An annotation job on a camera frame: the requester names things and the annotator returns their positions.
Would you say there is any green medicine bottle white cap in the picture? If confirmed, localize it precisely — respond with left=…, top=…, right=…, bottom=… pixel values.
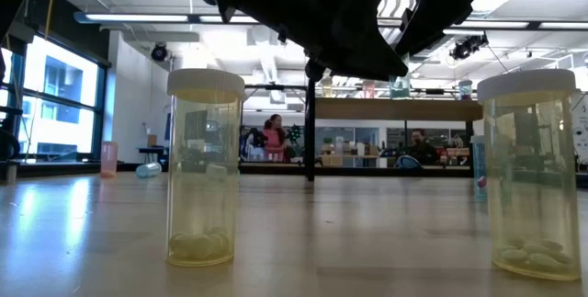
left=389, top=52, right=412, bottom=100

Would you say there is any blue medicine bottle white cap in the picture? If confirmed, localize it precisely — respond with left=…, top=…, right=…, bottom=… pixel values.
left=470, top=134, right=487, bottom=202
left=135, top=162, right=163, bottom=179

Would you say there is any yellow medicine bottle white cap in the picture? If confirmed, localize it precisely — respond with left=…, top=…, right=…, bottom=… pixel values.
left=476, top=68, right=582, bottom=282
left=165, top=68, right=247, bottom=268

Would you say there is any black ceiling spot lamp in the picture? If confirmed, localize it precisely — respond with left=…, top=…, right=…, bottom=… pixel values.
left=150, top=42, right=169, bottom=63
left=448, top=33, right=489, bottom=62

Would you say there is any background wooden workbench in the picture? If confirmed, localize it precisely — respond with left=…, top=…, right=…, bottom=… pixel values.
left=320, top=138, right=401, bottom=168

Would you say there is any person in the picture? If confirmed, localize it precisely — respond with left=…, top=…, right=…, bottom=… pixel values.
left=403, top=128, right=440, bottom=166
left=261, top=113, right=288, bottom=163

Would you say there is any blue round object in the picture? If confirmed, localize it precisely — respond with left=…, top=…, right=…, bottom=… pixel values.
left=395, top=154, right=422, bottom=170

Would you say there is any long ceiling light strip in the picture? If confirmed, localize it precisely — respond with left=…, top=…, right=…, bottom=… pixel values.
left=73, top=11, right=588, bottom=30

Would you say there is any dark small desk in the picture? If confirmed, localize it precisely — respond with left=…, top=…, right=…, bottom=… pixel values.
left=137, top=145, right=169, bottom=172

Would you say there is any large window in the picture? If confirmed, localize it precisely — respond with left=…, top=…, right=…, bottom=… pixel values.
left=0, top=34, right=111, bottom=166

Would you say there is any black aluminium table frame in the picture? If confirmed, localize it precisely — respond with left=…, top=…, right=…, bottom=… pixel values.
left=0, top=161, right=588, bottom=190

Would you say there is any yellow hanging cord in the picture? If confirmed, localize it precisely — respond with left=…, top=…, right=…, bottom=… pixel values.
left=44, top=0, right=59, bottom=43

